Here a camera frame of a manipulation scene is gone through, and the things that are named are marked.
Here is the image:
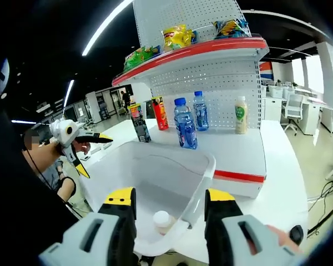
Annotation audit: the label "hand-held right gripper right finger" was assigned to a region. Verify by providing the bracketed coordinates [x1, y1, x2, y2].
[204, 188, 298, 266]

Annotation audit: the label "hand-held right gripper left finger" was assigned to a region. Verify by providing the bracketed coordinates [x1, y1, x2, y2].
[38, 187, 138, 266]

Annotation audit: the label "dark chip can yellow lid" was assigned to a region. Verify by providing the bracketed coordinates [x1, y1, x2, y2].
[127, 103, 152, 144]

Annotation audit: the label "white shopping basket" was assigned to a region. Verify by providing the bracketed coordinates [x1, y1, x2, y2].
[79, 140, 217, 257]

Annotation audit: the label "pink milk bottle white cap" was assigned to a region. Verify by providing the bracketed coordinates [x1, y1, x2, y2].
[152, 210, 176, 236]

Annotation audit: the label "green chip bag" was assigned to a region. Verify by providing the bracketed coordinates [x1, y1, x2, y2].
[138, 45, 159, 60]
[124, 49, 156, 71]

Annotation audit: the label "blue drink bottle blue cap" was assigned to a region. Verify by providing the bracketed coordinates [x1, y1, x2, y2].
[174, 97, 198, 150]

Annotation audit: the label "black blue chip bag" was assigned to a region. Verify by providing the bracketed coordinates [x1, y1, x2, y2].
[213, 18, 251, 39]

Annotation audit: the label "white snack and drink counter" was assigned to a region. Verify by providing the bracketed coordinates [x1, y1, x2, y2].
[112, 0, 270, 199]

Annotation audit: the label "cream drink bottle green label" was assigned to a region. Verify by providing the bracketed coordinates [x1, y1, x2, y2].
[234, 95, 248, 135]

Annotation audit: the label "person's left hand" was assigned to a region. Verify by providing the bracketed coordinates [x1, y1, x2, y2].
[73, 140, 92, 156]

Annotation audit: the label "person's right hand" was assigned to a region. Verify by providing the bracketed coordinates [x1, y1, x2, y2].
[266, 224, 302, 254]

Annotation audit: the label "ceiling light strip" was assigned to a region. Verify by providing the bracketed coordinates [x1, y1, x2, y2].
[82, 0, 134, 57]
[63, 79, 75, 108]

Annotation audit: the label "person in black shirt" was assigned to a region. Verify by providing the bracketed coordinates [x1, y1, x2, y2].
[0, 110, 84, 266]

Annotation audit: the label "red chip can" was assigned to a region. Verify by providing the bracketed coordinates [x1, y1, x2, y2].
[151, 96, 170, 131]

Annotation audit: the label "white table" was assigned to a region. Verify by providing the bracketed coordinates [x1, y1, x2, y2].
[82, 119, 309, 264]

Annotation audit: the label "clear water bottle blue cap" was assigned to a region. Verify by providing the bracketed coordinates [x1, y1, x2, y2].
[193, 90, 210, 132]

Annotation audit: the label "white office chair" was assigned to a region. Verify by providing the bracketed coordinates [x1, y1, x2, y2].
[282, 94, 305, 136]

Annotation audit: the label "white office desk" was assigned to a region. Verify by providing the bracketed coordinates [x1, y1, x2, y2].
[262, 83, 333, 135]

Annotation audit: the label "black floor cables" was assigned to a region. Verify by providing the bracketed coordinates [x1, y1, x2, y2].
[307, 173, 333, 236]

